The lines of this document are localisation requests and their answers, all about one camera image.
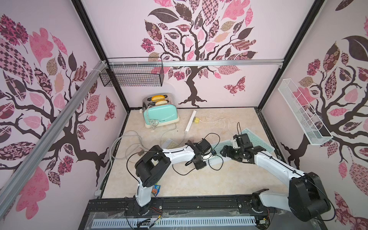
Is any black charging cable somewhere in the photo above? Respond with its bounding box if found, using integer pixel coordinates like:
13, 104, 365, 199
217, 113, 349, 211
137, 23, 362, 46
171, 133, 225, 176

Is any white power strip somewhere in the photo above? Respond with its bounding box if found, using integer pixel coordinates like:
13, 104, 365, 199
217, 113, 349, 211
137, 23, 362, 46
185, 110, 196, 134

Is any green wireless keyboard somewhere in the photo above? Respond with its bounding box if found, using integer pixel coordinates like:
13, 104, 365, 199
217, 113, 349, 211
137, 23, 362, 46
209, 140, 232, 166

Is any yellow wireless keyboard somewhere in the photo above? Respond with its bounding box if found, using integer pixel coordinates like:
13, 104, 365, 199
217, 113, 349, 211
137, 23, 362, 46
162, 139, 179, 149

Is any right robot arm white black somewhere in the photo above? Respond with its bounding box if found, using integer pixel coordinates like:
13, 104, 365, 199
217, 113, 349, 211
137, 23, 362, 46
220, 134, 332, 222

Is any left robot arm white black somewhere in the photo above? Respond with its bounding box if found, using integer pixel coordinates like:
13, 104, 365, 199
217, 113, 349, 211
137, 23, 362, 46
135, 139, 213, 207

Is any blue m&m's candy bag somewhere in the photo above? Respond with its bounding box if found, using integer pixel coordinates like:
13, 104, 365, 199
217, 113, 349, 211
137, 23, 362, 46
151, 185, 161, 197

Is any mint green toaster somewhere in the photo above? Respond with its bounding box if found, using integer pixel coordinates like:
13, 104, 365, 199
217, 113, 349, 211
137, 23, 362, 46
140, 93, 180, 129

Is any yellow bread slice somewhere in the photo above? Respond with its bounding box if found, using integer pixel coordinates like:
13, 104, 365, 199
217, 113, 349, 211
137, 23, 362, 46
151, 95, 165, 102

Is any white charging cable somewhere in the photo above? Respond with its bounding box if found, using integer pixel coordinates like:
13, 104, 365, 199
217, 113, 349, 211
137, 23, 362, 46
199, 113, 239, 136

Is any white vented cable duct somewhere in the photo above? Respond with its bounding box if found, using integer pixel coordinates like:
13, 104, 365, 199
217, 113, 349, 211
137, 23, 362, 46
90, 216, 256, 230

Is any white wire shelf basket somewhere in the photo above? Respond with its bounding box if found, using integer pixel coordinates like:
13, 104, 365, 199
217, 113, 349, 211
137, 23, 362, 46
278, 79, 333, 145

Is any grey power strip cord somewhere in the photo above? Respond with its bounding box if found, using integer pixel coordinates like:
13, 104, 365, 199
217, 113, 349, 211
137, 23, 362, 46
97, 123, 190, 196

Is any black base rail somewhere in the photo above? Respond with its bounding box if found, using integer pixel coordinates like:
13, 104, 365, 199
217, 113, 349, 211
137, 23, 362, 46
84, 195, 276, 216

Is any black wire basket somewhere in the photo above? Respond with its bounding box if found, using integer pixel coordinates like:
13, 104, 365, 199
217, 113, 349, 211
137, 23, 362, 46
99, 56, 164, 87

